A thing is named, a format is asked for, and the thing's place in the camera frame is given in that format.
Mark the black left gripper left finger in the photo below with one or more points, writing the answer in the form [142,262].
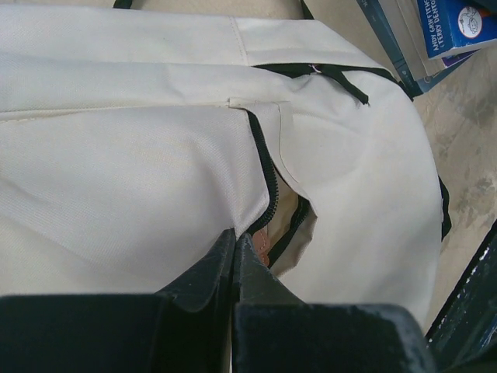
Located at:
[181,328]

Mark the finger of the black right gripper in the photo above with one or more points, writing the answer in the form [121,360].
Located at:
[464,330]

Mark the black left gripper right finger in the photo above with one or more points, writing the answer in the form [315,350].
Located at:
[274,331]

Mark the brown leather wallet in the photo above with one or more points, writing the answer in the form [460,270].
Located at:
[262,245]

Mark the beige canvas backpack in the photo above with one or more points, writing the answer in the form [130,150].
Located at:
[131,140]

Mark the dark blue bottom book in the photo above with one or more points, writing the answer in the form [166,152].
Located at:
[398,27]

